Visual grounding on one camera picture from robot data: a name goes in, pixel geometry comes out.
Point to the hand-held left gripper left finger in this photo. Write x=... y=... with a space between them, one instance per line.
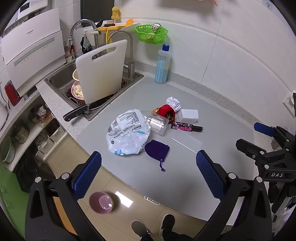
x=89 y=176

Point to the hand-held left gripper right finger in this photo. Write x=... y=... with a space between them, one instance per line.
x=210 y=176

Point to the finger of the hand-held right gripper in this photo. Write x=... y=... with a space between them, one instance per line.
x=263 y=128
x=248 y=147

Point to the pink waste bin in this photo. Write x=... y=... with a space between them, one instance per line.
x=100 y=202

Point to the clear plastic sheet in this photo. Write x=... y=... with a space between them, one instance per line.
x=188 y=141

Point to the black and pink tube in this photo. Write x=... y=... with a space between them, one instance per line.
x=185 y=127

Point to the white printed plastic bag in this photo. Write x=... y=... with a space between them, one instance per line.
x=127 y=132

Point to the white foam block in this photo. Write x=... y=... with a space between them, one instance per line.
x=189 y=115

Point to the clear plastic bottle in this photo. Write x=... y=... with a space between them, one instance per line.
x=156 y=124

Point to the red fabric ornament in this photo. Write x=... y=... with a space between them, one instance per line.
x=165 y=110

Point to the white paper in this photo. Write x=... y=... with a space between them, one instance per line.
x=173 y=103

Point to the person's right forearm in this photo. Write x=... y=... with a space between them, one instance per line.
x=285 y=208

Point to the person's left shoe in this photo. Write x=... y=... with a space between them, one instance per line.
x=140 y=228

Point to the person's legs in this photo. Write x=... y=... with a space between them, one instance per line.
x=166 y=237

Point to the glass jar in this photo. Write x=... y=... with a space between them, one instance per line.
x=39 y=113

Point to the green cabinet door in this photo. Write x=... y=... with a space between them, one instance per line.
x=11 y=199

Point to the steel pot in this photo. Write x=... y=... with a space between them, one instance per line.
x=20 y=132

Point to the pink plate with food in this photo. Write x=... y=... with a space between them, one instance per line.
x=77 y=91

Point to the green enamel bowl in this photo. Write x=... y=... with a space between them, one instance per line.
x=7 y=150

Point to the white open shelf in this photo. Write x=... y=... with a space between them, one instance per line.
x=23 y=109

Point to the stainless steel sink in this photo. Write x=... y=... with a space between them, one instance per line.
x=60 y=78

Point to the cream bowl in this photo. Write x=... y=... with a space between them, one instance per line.
x=75 y=74

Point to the white cutting board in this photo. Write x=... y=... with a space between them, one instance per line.
x=101 y=71

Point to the red container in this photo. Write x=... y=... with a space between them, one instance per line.
x=11 y=95

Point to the short chrome faucet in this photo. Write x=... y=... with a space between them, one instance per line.
x=131 y=67

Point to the blue-capped dish soap bottle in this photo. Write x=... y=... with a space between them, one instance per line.
x=161 y=67

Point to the dark dish cloth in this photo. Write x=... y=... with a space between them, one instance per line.
x=85 y=45

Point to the white countertop dishwasher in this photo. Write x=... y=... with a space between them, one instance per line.
x=34 y=53

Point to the green plastic basket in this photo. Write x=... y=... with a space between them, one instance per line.
x=150 y=34

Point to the small panda toy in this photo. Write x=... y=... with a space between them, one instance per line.
x=155 y=27

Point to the tall chrome faucet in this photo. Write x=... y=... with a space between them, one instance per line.
x=81 y=23

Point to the yellow sponge figure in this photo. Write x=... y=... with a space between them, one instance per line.
x=116 y=12

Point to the white wall outlet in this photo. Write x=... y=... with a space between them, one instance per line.
x=288 y=100

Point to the white wall appliance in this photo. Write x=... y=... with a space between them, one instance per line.
x=32 y=5

